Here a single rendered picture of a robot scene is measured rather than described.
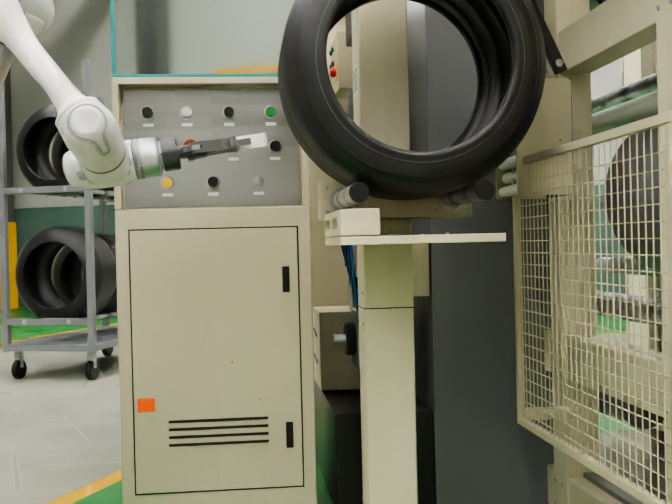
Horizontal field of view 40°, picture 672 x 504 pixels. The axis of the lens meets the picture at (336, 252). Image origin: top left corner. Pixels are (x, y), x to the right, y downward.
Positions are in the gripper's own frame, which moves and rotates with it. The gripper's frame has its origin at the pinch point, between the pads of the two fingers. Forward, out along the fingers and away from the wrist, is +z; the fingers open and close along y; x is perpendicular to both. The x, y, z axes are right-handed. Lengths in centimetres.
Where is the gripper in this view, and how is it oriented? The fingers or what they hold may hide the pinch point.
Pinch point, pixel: (251, 141)
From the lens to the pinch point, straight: 210.0
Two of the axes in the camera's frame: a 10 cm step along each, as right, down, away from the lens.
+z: 9.8, -1.7, 1.0
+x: 1.6, 9.9, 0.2
